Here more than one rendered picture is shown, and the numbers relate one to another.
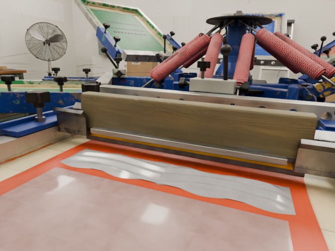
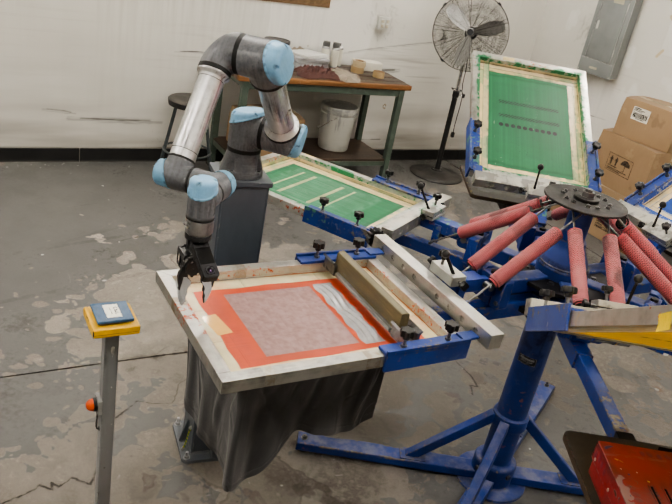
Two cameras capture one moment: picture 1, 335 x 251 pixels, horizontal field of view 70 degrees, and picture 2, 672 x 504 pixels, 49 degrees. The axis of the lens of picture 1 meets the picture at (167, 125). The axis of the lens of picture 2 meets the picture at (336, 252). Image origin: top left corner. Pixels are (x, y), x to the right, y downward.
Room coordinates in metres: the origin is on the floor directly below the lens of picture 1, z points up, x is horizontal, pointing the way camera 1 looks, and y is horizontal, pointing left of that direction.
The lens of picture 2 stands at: (-1.31, -1.15, 2.10)
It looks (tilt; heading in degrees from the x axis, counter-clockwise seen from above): 25 degrees down; 37
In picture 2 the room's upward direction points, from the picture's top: 11 degrees clockwise
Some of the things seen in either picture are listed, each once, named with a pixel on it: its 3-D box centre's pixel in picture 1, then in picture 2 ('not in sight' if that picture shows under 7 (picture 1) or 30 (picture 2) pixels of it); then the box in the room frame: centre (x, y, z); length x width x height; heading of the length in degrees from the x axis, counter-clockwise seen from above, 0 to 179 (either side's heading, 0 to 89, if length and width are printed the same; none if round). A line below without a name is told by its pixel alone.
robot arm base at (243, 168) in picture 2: not in sight; (242, 159); (0.37, 0.59, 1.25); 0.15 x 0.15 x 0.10
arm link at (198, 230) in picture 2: not in sight; (198, 225); (-0.14, 0.19, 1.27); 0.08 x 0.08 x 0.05
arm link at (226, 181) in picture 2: not in sight; (212, 186); (-0.05, 0.25, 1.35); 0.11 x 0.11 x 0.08; 26
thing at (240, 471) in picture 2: not in sight; (311, 417); (0.09, -0.13, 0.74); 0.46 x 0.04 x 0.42; 160
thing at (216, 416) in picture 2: not in sight; (210, 388); (-0.06, 0.15, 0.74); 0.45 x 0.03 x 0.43; 70
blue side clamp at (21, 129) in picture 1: (70, 123); (335, 262); (0.53, 0.23, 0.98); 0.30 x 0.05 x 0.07; 160
